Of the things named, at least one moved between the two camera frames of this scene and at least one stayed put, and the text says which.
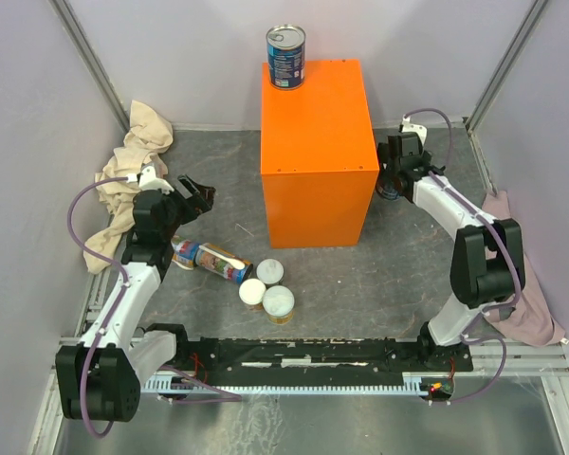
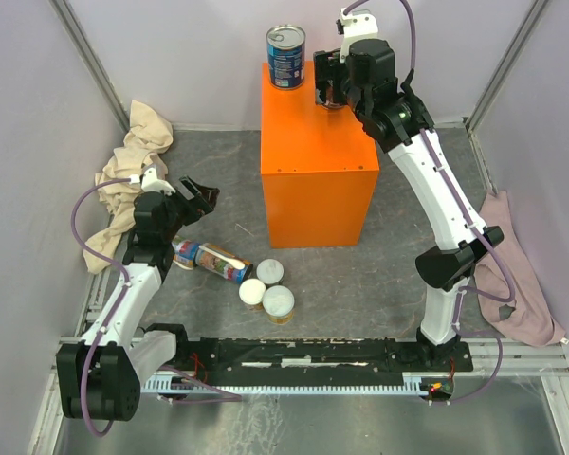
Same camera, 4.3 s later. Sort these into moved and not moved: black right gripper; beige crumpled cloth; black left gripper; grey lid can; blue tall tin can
Moved: black right gripper
Not moved: grey lid can; beige crumpled cloth; black left gripper; blue tall tin can
